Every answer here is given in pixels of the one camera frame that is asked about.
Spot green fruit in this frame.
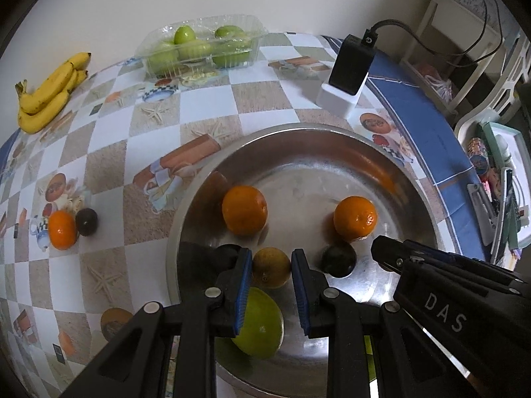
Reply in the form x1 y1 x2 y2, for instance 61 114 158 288
363 336 377 382

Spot teal box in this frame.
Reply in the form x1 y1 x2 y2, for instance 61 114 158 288
477 121 523 183

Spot dark round fruit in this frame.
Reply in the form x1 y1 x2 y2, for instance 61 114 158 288
321 244 357 278
75 208 99 237

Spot black cable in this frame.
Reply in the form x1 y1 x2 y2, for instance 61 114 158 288
369 19 504 56

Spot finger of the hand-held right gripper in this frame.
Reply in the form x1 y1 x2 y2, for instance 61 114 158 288
370 236 525 287

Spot grey metal clamp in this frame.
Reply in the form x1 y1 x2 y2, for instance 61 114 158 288
467 182 498 246

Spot white shelf unit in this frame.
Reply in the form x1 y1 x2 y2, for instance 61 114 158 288
400 0 504 121

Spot large steel bowl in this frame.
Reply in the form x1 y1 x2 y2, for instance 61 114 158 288
166 123 440 398

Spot brown kiwi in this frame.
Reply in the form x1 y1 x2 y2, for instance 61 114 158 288
252 247 292 289

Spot white plastic chair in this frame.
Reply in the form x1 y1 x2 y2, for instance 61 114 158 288
454 37 531 142

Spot clear plastic clamshell container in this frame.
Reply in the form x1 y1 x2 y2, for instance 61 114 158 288
135 14 268 79

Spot yellow banana bunch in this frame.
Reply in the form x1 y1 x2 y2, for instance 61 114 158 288
15 52 93 134

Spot black power adapter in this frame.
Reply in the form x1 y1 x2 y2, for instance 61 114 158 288
329 34 377 96

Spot colourful round tins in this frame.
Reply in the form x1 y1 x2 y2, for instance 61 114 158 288
467 137 492 175

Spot printed checkered tablecloth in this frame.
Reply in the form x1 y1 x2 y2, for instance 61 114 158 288
0 31 496 398

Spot orange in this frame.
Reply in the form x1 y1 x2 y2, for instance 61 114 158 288
334 196 379 242
222 185 268 237
48 210 78 251

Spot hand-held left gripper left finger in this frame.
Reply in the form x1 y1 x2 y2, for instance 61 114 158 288
60 245 254 398

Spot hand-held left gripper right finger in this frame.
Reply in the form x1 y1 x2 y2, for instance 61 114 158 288
290 248 478 398

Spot white adapter stand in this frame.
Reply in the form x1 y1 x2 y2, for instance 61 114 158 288
316 72 370 117

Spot large green apple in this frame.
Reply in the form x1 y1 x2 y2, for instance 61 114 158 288
230 287 285 361

